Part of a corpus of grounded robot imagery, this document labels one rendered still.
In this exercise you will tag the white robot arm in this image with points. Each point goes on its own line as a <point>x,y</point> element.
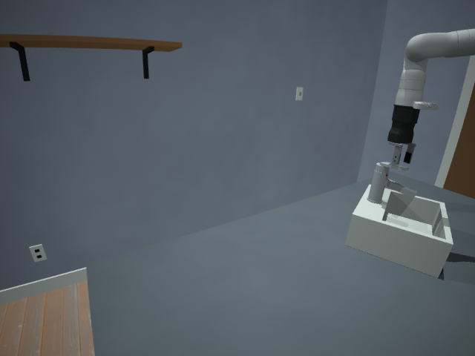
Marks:
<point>431,45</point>

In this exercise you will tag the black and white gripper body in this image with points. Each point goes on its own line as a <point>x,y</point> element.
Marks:
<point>406,113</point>

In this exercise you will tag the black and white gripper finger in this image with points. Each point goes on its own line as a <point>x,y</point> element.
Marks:
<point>397,152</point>
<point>409,153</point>

